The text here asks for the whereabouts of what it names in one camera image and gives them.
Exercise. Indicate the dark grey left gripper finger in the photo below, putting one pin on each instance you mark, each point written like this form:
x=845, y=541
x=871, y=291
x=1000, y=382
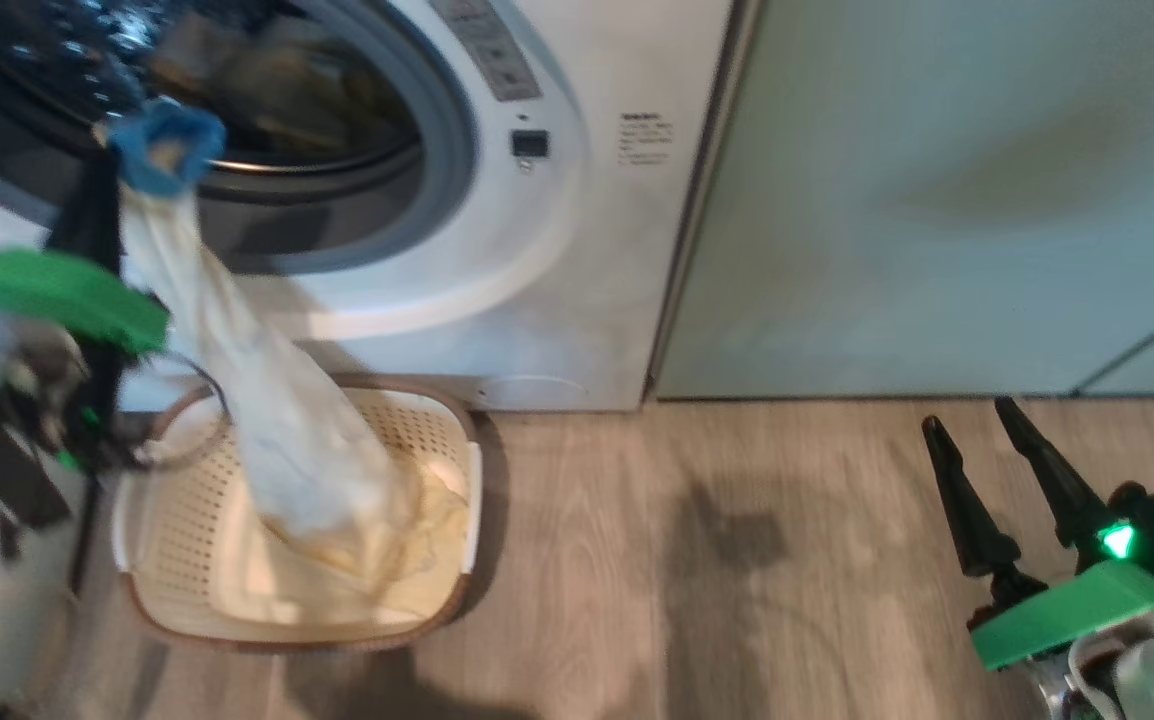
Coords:
x=87, y=215

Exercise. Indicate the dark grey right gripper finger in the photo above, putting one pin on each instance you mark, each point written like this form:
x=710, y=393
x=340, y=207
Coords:
x=972, y=530
x=1062, y=500

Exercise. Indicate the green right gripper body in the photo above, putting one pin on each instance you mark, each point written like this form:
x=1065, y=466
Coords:
x=1067, y=615

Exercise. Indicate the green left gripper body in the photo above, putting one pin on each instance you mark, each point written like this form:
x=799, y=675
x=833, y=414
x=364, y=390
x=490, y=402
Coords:
x=47, y=285

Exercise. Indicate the cream garment with blue cuff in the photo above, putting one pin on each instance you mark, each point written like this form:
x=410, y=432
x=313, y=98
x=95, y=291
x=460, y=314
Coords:
x=287, y=420

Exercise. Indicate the cream perforated laundry basket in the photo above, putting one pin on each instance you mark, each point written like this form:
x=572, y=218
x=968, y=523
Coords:
x=187, y=520

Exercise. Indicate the white washing machine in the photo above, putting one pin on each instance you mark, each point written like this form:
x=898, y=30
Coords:
x=587, y=250

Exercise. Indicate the grey warning sticker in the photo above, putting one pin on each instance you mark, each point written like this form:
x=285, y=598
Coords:
x=492, y=50

